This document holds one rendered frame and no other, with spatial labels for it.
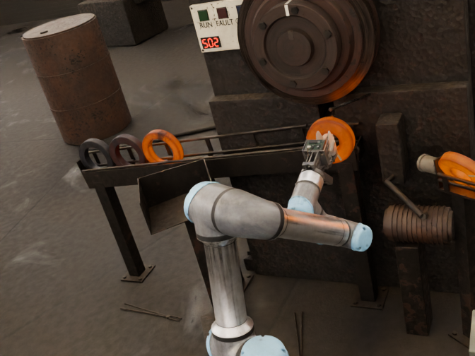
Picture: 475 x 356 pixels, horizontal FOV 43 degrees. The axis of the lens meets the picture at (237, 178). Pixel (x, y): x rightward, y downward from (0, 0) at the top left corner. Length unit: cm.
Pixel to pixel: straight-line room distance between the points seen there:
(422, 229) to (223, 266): 78
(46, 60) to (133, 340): 258
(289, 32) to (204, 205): 70
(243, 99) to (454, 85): 76
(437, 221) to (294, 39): 74
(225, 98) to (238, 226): 104
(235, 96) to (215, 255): 97
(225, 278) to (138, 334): 120
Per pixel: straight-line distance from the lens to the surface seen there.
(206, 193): 149
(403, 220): 208
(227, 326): 164
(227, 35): 229
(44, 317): 309
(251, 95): 234
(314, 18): 190
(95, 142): 272
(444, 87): 210
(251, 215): 141
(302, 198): 170
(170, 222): 220
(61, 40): 462
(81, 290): 314
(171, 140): 247
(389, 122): 207
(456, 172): 196
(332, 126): 192
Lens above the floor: 168
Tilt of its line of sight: 27 degrees down
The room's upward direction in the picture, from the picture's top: 15 degrees counter-clockwise
